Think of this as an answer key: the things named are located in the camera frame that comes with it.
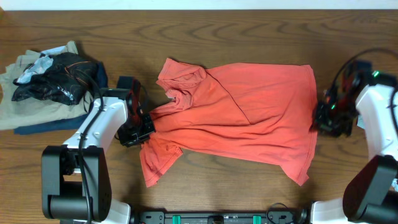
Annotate orange-red t-shirt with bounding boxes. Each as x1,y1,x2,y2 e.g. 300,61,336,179
140,58,317,187

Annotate light blue-grey garment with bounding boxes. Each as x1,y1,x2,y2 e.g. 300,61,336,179
357,115,397,192

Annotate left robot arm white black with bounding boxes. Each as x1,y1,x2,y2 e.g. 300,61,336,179
41,77,155,223

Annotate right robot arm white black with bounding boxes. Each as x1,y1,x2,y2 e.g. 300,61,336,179
310,60,397,223

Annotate navy blue folded garment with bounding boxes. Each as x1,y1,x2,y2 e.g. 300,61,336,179
14,62,108,135

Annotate black patterned folded garment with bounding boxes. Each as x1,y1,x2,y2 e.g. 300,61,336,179
11,52,107,106

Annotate beige folded garment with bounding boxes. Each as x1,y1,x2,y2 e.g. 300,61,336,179
1,41,92,130

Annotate black loop cable at base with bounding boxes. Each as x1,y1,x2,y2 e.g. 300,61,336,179
266,202,299,223

